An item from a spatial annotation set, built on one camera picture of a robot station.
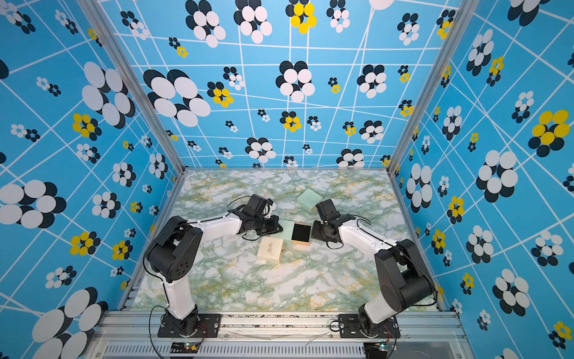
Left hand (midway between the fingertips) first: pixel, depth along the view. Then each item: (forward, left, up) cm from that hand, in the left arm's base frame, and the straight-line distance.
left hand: (286, 227), depth 93 cm
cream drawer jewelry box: (-9, +6, -2) cm, 11 cm away
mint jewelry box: (-2, -5, -2) cm, 6 cm away
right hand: (-2, -14, 0) cm, 14 cm away
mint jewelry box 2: (+16, -10, -2) cm, 19 cm away
